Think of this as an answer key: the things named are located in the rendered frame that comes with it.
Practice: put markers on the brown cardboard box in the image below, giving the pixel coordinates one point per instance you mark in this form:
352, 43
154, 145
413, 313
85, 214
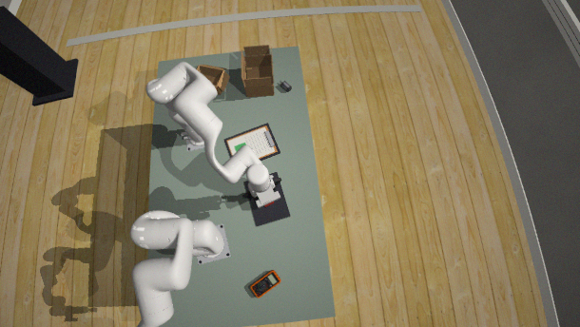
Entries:
214, 75
257, 72

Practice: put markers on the orange digital multimeter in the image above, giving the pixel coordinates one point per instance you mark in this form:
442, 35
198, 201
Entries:
265, 284

